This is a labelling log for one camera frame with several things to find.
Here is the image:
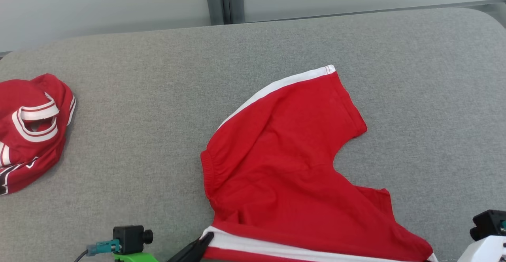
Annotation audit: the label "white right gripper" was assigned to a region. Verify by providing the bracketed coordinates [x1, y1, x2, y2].
[457, 236, 506, 262]

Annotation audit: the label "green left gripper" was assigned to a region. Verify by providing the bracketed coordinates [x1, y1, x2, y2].
[112, 232, 215, 262]

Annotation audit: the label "red shorts white side stripe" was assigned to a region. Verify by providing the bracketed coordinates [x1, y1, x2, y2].
[200, 65, 438, 262]

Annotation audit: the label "red Bulls jersey white sleeves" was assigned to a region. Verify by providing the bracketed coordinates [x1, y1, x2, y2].
[0, 74, 76, 196]

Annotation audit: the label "grey fabric sofa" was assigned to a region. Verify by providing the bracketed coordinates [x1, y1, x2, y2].
[0, 8, 506, 262]

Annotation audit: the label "black left cable teal plug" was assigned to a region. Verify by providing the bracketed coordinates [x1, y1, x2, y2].
[73, 239, 121, 262]

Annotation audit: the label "grey partition post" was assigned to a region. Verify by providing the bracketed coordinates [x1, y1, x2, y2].
[205, 0, 245, 25]

